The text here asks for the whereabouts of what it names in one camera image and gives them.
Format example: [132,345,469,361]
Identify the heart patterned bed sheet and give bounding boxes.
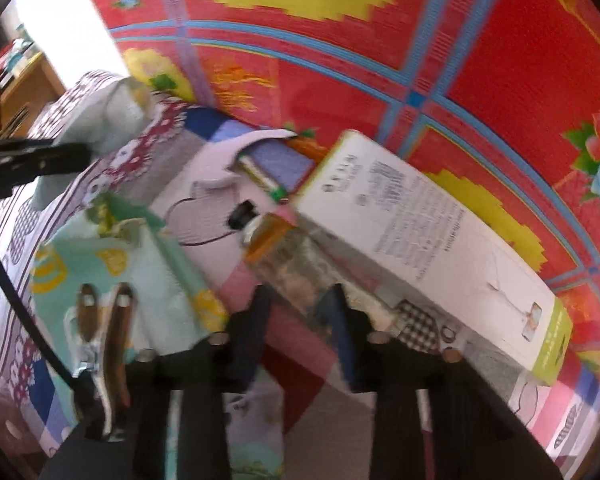
[0,72,600,480]

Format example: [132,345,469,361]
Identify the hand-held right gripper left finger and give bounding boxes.
[40,282,273,480]

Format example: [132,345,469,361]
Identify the red floral cloth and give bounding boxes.
[82,0,600,441]

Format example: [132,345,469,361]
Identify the green yellow battery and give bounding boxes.
[236,154,290,203]

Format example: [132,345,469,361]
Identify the long white green box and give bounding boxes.
[292,130,573,386]

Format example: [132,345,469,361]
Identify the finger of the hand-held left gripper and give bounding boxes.
[0,140,93,201]

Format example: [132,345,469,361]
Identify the metal spring clip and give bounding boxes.
[65,282,138,443]

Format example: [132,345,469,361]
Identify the clear bottle orange label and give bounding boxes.
[227,201,396,331]

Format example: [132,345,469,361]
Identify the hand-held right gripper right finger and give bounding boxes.
[325,284,563,480]

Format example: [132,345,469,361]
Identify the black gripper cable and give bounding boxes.
[0,220,83,396]

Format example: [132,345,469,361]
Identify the teal wet wipes packet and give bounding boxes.
[30,192,286,480]

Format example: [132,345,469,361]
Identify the wooden corner cabinet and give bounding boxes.
[0,25,66,141]

